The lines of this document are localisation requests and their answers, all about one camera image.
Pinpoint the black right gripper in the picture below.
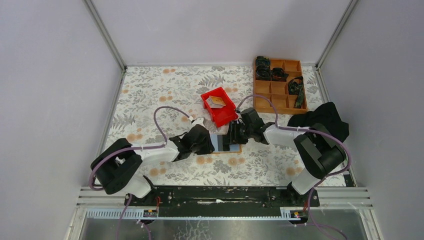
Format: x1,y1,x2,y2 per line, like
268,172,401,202
222,120,253,145

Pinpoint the dark credit card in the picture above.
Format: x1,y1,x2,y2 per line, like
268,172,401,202
217,134,241,153

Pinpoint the yellow leather card holder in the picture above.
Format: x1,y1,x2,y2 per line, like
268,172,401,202
210,134,242,154

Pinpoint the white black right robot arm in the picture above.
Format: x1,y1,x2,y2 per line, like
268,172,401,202
222,108,348,206

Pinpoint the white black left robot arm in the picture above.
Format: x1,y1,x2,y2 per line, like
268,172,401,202
90,124,215,206

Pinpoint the red plastic bin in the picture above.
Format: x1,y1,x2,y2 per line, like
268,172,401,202
200,87,238,128

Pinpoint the brown compartment organizer tray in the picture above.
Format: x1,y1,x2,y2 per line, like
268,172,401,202
253,58,308,115

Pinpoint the rolled dark belt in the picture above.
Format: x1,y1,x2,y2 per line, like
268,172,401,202
255,67,272,81
255,55,271,68
271,67,289,82

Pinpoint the black cloth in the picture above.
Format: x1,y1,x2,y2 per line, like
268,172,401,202
287,102,350,143

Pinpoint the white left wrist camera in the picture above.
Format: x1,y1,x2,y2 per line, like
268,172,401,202
191,117,205,127

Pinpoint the loose dark strap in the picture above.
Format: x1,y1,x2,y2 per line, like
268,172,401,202
286,76,306,110

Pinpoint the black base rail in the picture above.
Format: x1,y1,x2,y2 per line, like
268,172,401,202
124,185,320,218

